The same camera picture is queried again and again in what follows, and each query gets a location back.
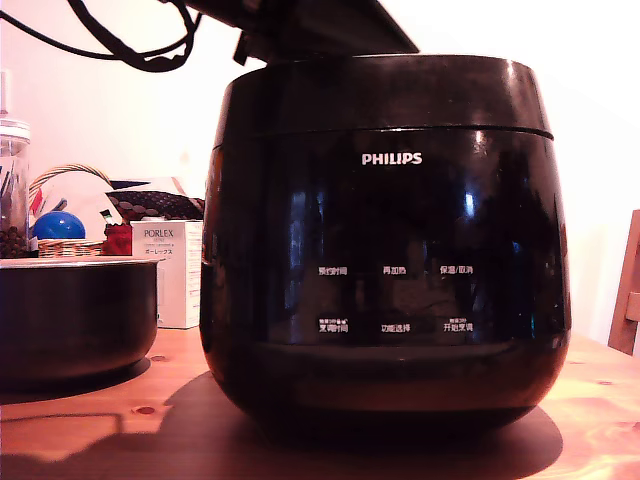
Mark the white paper sheet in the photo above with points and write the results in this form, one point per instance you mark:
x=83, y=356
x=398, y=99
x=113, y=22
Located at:
x=72, y=195

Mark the black rice cooker lid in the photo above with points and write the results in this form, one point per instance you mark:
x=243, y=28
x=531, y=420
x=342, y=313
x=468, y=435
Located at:
x=400, y=95

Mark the wooden chair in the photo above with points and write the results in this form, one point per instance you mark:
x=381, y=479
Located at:
x=627, y=300

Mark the dark dotted patterned bag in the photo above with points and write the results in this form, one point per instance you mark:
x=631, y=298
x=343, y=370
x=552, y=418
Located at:
x=157, y=205

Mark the black inner cooking pot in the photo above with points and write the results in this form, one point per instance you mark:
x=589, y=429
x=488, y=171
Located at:
x=72, y=320

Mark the white Porlex box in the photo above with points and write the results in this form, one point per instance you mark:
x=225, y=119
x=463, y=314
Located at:
x=162, y=280

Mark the woven wicker basket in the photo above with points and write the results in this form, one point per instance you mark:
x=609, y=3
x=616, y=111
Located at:
x=70, y=247

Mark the clear glass storage jar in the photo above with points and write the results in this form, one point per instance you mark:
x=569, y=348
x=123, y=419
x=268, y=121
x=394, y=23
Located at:
x=12, y=175

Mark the blue ball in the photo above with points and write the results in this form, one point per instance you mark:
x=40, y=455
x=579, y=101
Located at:
x=57, y=226

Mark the black Philips rice cooker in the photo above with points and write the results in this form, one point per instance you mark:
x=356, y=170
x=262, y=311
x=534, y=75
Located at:
x=387, y=225

